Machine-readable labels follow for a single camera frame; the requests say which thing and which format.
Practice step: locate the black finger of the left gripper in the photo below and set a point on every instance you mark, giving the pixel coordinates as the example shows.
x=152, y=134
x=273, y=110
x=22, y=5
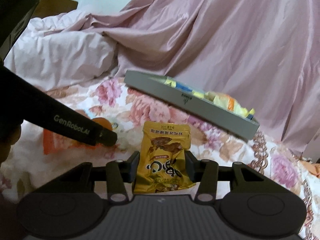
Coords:
x=108, y=137

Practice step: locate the pale pink duvet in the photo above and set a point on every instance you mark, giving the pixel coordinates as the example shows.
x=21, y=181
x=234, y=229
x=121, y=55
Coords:
x=55, y=52

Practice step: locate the yellow orange bread packet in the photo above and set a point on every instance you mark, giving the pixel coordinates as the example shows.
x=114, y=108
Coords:
x=229, y=103

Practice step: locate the red spicy snack packet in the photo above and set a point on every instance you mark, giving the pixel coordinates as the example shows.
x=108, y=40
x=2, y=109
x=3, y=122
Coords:
x=55, y=143

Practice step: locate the floral pink quilt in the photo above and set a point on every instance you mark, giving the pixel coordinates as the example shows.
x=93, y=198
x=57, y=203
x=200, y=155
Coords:
x=127, y=109

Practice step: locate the grey shallow cardboard box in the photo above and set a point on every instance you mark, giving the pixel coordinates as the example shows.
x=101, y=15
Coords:
x=183, y=98

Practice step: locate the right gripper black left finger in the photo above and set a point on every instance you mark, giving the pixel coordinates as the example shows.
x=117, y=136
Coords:
x=117, y=174

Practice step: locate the shiny pink satin sheet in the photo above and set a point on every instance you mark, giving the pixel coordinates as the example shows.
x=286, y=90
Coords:
x=265, y=53

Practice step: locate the colourful drawing paper lining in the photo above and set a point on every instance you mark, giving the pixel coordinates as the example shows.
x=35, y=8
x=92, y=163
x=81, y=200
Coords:
x=174, y=84

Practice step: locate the person left hand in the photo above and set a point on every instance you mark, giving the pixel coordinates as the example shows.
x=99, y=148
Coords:
x=10, y=134

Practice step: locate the brown wooden headboard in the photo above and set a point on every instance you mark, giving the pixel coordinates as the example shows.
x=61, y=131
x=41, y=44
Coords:
x=47, y=8

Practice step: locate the small orange round snack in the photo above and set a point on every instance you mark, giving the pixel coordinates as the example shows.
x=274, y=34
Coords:
x=103, y=122

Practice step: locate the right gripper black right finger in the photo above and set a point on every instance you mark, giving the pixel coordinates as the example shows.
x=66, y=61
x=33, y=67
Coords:
x=205, y=172

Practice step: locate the orange cloth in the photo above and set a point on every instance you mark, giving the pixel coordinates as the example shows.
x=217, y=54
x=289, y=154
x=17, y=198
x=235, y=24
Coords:
x=313, y=168

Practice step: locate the yellow nut snack pouch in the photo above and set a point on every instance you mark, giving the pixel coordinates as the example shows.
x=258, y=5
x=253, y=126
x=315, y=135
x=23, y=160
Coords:
x=161, y=166

